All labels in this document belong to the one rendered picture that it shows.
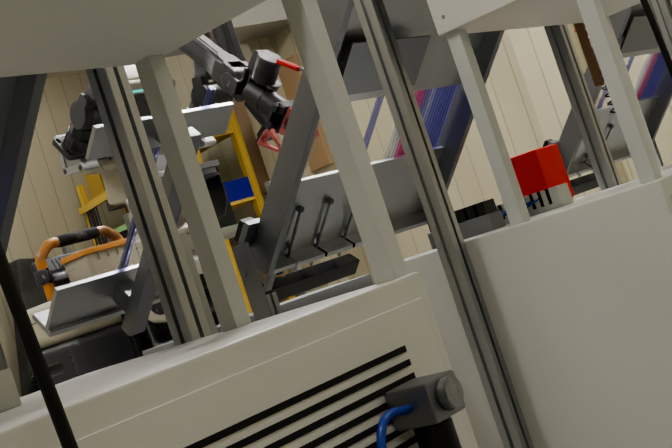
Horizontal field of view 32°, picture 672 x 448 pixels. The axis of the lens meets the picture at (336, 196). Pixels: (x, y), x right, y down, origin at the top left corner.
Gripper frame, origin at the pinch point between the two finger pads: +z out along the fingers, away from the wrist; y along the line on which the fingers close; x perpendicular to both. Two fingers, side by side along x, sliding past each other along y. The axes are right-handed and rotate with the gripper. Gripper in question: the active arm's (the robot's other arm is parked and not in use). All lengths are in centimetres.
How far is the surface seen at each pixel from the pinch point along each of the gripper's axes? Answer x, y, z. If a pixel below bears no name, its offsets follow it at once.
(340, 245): 29.0, 17.6, 6.9
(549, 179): 16, 92, 19
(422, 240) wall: 258, 478, -189
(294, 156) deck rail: 2.0, -10.0, 4.0
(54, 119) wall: 404, 524, -612
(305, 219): 21.1, 4.3, 3.4
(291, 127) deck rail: -3.2, -9.9, 0.8
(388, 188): 18.8, 36.4, 3.0
